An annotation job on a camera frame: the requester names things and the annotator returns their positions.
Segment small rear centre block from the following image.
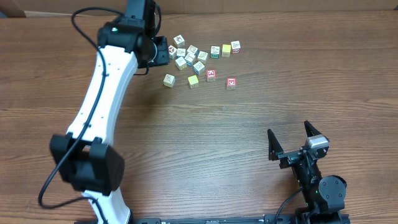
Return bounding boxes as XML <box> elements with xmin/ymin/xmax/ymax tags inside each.
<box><xmin>177</xmin><ymin>48</ymin><xmax>187</xmax><ymax>58</ymax></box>

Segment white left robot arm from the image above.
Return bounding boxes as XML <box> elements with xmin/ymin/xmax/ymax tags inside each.
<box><xmin>50</xmin><ymin>0</ymin><xmax>169</xmax><ymax>223</ymax></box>

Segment yellow top hand block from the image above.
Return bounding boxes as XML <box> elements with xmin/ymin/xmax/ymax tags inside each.
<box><xmin>221</xmin><ymin>44</ymin><xmax>231</xmax><ymax>57</ymax></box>

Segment far left cluster block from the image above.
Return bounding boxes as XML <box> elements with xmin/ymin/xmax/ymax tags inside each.
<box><xmin>168</xmin><ymin>45</ymin><xmax>177</xmax><ymax>59</ymax></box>

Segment red E block rear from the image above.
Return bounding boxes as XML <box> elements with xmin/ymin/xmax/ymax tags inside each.
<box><xmin>206</xmin><ymin>70</ymin><xmax>216</xmax><ymax>82</ymax></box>

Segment green B letter block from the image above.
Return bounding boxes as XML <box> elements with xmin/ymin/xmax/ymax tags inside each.
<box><xmin>210</xmin><ymin>46</ymin><xmax>220</xmax><ymax>58</ymax></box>

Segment red e block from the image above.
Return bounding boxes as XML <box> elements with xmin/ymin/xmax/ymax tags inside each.
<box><xmin>226</xmin><ymin>77</ymin><xmax>237</xmax><ymax>90</ymax></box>
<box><xmin>206</xmin><ymin>70</ymin><xmax>216</xmax><ymax>82</ymax></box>

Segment blue edged centre block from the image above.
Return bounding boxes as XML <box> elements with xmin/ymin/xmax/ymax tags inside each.
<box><xmin>184</xmin><ymin>53</ymin><xmax>196</xmax><ymax>67</ymax></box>

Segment far rear cluster block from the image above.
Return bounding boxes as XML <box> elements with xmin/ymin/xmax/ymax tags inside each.
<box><xmin>174</xmin><ymin>35</ymin><xmax>185</xmax><ymax>48</ymax></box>

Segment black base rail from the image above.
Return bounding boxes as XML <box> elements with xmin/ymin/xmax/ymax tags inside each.
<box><xmin>74</xmin><ymin>213</ymin><xmax>351</xmax><ymax>224</ymax></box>

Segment brown cardboard backdrop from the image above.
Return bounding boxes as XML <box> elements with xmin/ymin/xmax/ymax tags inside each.
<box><xmin>1</xmin><ymin>0</ymin><xmax>397</xmax><ymax>17</ymax></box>

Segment blue edged block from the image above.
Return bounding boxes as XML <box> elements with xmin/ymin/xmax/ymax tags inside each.
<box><xmin>184</xmin><ymin>53</ymin><xmax>196</xmax><ymax>67</ymax></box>
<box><xmin>187</xmin><ymin>45</ymin><xmax>199</xmax><ymax>56</ymax></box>

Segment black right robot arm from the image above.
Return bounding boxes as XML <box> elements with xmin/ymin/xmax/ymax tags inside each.
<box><xmin>267</xmin><ymin>121</ymin><xmax>351</xmax><ymax>224</ymax></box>

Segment blue edged rear block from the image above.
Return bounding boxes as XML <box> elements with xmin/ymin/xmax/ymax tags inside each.
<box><xmin>187</xmin><ymin>45</ymin><xmax>199</xmax><ymax>56</ymax></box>

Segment yellow G letter block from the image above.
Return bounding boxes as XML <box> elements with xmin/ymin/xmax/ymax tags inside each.
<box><xmin>175</xmin><ymin>57</ymin><xmax>187</xmax><ymax>70</ymax></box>

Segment red number 3 block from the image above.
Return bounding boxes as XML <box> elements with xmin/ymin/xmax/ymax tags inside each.
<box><xmin>231</xmin><ymin>40</ymin><xmax>241</xmax><ymax>54</ymax></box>

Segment yellow top picture block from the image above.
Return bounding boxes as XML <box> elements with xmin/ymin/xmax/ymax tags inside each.
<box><xmin>188</xmin><ymin>75</ymin><xmax>199</xmax><ymax>89</ymax></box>

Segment red E block front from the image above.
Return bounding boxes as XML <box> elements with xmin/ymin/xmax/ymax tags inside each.
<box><xmin>226</xmin><ymin>77</ymin><xmax>237</xmax><ymax>90</ymax></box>

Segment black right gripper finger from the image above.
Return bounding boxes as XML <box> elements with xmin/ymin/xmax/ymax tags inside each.
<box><xmin>304</xmin><ymin>120</ymin><xmax>321</xmax><ymax>138</ymax></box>
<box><xmin>267</xmin><ymin>129</ymin><xmax>284</xmax><ymax>161</ymax></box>

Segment plain wooden picture block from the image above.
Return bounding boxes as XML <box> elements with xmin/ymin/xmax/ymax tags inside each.
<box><xmin>163</xmin><ymin>74</ymin><xmax>175</xmax><ymax>88</ymax></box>

